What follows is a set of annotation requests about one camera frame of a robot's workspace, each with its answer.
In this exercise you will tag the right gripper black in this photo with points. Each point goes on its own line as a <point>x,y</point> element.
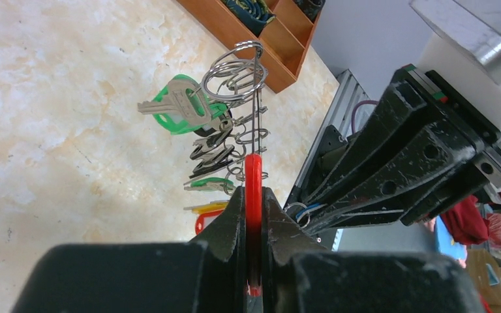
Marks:
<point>425,148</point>

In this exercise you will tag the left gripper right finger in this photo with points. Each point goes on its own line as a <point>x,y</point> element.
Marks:
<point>301,275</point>

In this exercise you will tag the dark patterned rolled item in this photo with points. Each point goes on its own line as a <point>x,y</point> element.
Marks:
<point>254,14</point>

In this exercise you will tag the orange compartment tray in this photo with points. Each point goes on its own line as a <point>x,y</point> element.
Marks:
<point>286,39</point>

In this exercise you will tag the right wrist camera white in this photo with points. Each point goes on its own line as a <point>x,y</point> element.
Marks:
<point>465,50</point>

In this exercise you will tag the black rolled item bottom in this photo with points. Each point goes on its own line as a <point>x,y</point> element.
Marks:
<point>310,8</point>

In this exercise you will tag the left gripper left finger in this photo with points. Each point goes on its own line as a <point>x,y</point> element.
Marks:
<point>146,276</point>

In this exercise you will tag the keyring with coloured keys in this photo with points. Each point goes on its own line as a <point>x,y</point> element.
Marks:
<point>249,246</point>

